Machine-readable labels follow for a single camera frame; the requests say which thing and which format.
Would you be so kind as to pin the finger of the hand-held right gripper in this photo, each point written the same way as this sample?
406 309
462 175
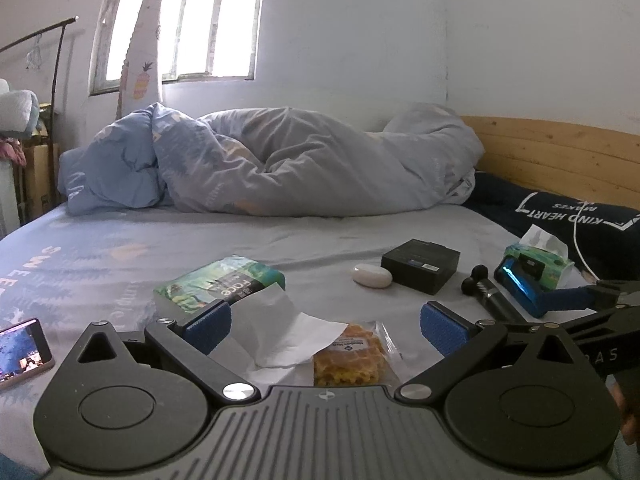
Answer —
610 322
570 297

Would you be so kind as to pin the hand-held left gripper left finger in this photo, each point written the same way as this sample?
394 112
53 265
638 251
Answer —
210 327

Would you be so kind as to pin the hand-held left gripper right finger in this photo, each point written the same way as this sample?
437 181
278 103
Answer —
440 330

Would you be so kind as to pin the white tissue sheet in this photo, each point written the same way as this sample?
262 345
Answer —
280 335

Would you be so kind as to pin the waffle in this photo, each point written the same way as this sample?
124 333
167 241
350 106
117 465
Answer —
350 365

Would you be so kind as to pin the opened green tissue pack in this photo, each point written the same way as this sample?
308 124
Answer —
545 260

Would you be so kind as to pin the sealed green tissue pack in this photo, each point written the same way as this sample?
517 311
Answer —
215 280

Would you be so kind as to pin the shiny blue device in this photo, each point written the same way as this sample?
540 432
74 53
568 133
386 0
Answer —
520 285

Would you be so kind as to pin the black ball-head massager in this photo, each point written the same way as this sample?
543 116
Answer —
492 300

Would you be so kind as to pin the black cardboard box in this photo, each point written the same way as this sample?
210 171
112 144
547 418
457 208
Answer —
420 265

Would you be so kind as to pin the white oval case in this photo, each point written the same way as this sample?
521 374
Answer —
372 276

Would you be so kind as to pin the dark pillow with white print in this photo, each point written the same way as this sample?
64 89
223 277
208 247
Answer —
550 210

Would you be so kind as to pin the wooden headboard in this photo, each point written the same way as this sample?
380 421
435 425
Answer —
550 155

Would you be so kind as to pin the smartphone with lit screen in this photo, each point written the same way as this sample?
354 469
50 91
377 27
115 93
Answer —
25 350

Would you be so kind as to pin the blue grey duvet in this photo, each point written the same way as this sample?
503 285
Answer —
300 160

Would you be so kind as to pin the brown cardboard box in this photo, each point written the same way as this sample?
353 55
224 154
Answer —
40 180

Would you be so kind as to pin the clear white storage bag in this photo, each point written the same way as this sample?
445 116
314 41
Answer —
7 195

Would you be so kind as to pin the pink cloth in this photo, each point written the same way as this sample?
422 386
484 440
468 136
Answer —
10 150

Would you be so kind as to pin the pineapple print curtain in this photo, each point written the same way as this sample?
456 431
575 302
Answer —
145 60

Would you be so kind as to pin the white plush pillow pile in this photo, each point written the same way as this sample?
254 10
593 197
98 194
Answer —
17 107

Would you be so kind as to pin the black metal clothes rack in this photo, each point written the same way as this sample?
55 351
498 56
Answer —
59 60

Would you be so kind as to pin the window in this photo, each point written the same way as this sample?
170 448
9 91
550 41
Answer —
230 20

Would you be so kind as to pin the white clothes hanger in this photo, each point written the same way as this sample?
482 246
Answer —
34 57

